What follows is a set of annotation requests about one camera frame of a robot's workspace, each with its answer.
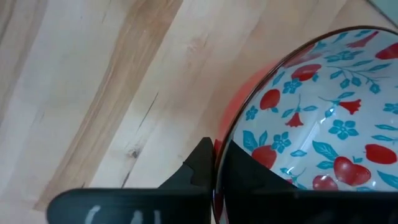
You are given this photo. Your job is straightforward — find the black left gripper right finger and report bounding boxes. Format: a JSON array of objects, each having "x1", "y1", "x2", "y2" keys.
[{"x1": 222, "y1": 139, "x2": 398, "y2": 224}]

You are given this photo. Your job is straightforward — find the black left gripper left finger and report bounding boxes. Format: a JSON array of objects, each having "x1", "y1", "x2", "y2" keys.
[{"x1": 46, "y1": 136, "x2": 216, "y2": 224}]

